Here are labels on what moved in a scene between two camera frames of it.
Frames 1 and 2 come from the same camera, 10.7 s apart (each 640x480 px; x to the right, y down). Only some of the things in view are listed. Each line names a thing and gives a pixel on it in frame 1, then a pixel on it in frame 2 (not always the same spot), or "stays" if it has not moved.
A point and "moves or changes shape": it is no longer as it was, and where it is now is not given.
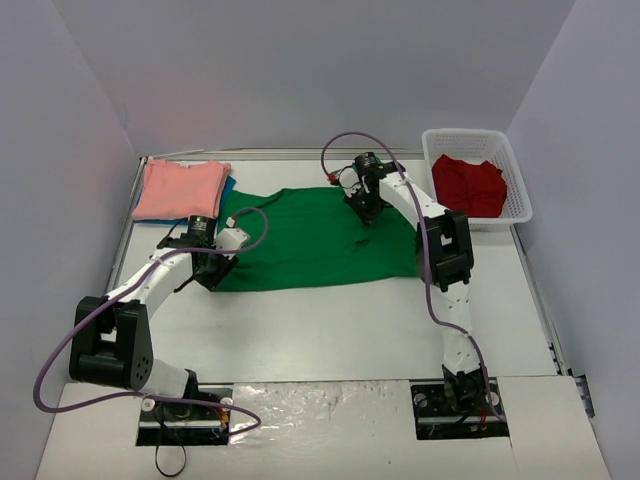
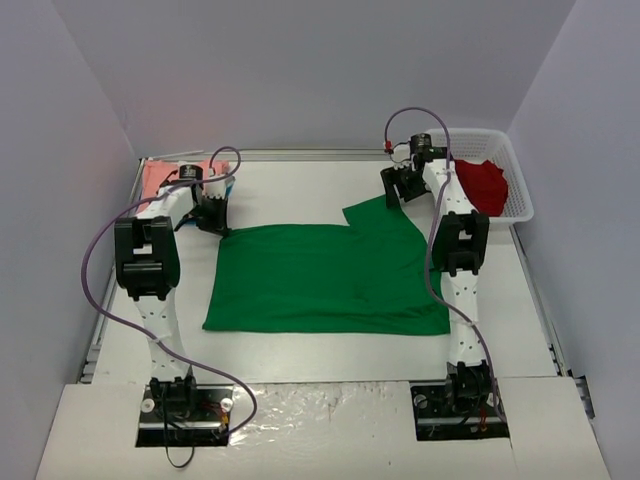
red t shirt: (479, 190) stays
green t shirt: (311, 235) moves or changes shape
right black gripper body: (365, 204) → (398, 183)
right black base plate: (435, 418) stays
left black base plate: (171, 422) stays
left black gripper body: (216, 273) → (211, 214)
